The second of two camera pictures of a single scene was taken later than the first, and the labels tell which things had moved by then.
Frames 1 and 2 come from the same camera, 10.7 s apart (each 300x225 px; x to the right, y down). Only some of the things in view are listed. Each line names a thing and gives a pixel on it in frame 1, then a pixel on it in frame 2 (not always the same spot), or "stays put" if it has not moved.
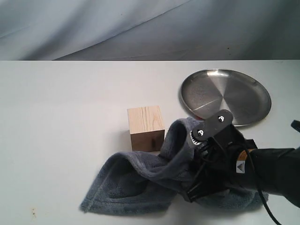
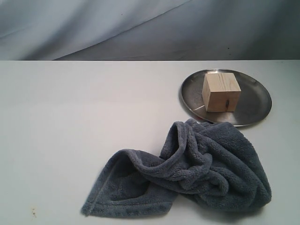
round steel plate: [210, 91] stays put
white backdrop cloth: [149, 30] stays put
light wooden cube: [146, 128] to [221, 92]
